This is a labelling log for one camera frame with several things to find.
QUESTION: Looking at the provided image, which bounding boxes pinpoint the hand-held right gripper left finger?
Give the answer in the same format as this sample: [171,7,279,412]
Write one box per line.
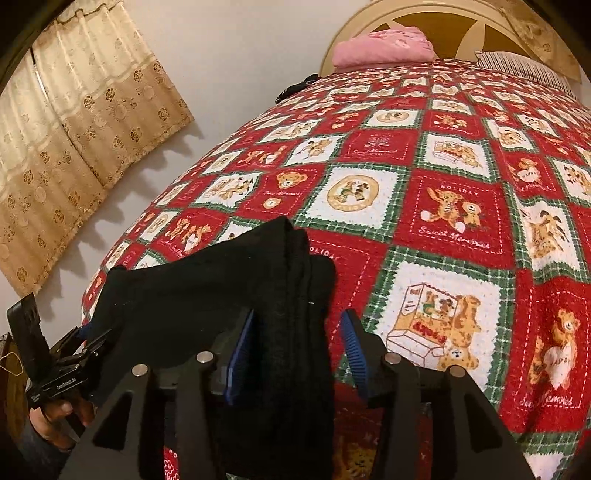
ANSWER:
[60,309,257,480]

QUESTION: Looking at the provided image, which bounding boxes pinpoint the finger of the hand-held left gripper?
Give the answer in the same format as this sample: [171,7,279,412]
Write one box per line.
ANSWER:
[69,329,114,371]
[49,325,94,360]

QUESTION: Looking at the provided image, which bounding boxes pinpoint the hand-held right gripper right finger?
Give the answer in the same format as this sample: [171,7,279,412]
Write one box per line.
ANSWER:
[339,309,528,480]

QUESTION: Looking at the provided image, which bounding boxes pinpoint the black pants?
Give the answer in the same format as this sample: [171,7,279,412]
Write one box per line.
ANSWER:
[87,216,338,480]

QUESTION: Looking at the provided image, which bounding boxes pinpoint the person's left forearm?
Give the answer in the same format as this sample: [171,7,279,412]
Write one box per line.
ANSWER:
[17,422,75,480]

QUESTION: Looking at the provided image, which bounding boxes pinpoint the person's left hand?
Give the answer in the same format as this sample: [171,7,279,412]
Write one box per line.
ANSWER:
[28,398,99,452]

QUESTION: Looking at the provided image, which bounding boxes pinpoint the brown wooden furniture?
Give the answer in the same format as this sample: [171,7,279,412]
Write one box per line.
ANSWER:
[0,332,29,441]

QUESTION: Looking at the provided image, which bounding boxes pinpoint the red bear printed blanket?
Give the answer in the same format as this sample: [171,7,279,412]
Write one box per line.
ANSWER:
[80,57,591,480]

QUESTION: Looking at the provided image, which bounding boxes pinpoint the small black object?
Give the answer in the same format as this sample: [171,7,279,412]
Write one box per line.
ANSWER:
[275,73,322,104]

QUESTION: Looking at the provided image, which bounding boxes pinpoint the pink pillow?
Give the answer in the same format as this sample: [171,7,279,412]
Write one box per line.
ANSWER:
[331,25,437,71]

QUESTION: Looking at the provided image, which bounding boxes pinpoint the cream wooden headboard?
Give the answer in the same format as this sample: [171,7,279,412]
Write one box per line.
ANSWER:
[318,0,583,85]

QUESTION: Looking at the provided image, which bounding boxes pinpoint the striped pillow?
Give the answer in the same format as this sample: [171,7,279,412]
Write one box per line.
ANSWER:
[475,50,579,99]

